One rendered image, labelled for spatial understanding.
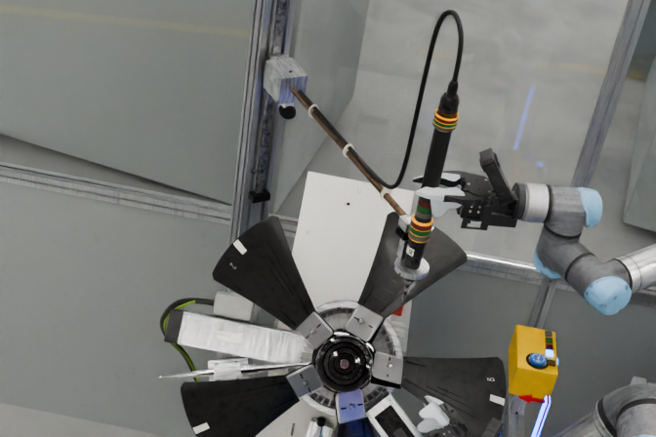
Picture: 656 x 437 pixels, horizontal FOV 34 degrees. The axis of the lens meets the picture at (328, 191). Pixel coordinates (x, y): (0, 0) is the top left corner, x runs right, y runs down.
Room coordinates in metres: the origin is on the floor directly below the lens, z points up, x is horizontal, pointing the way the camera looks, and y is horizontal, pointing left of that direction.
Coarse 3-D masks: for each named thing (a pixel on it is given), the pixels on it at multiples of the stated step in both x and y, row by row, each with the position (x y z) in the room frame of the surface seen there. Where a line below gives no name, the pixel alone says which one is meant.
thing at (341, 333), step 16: (336, 336) 1.73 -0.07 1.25; (352, 336) 1.74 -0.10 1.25; (320, 352) 1.69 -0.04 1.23; (336, 352) 1.69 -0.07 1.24; (352, 352) 1.69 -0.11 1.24; (368, 352) 1.69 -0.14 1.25; (320, 368) 1.67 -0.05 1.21; (336, 368) 1.68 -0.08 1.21; (352, 368) 1.68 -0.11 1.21; (368, 368) 1.67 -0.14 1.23; (336, 384) 1.65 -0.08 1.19; (352, 384) 1.65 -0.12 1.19
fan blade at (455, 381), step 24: (408, 360) 1.75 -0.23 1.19; (432, 360) 1.77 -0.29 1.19; (456, 360) 1.79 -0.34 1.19; (480, 360) 1.80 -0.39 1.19; (408, 384) 1.68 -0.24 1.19; (432, 384) 1.69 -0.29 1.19; (456, 384) 1.71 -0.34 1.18; (480, 384) 1.73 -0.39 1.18; (504, 384) 1.74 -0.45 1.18; (456, 408) 1.65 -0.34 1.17; (480, 408) 1.67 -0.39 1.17; (480, 432) 1.62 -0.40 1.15
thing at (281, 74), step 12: (276, 60) 2.27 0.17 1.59; (288, 60) 2.28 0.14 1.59; (276, 72) 2.22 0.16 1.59; (288, 72) 2.22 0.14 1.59; (300, 72) 2.23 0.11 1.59; (264, 84) 2.26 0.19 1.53; (276, 84) 2.21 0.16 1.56; (288, 84) 2.20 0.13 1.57; (300, 84) 2.22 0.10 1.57; (276, 96) 2.20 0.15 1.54; (288, 96) 2.20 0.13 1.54
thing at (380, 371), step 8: (376, 352) 1.76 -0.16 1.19; (376, 360) 1.74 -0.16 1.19; (384, 360) 1.74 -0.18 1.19; (392, 360) 1.75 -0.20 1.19; (400, 360) 1.76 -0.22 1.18; (376, 368) 1.71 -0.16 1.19; (384, 368) 1.72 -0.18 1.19; (392, 368) 1.72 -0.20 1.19; (400, 368) 1.73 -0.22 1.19; (376, 376) 1.68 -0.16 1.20; (384, 376) 1.69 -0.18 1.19; (392, 376) 1.70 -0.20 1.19; (400, 376) 1.70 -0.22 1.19
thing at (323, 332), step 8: (312, 312) 1.77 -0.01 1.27; (312, 320) 1.77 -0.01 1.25; (320, 320) 1.75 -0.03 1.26; (304, 328) 1.78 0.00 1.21; (320, 328) 1.76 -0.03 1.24; (328, 328) 1.75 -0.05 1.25; (304, 336) 1.78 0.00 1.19; (312, 336) 1.77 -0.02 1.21; (320, 336) 1.76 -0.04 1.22; (328, 336) 1.74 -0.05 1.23; (312, 344) 1.77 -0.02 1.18; (320, 344) 1.76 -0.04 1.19
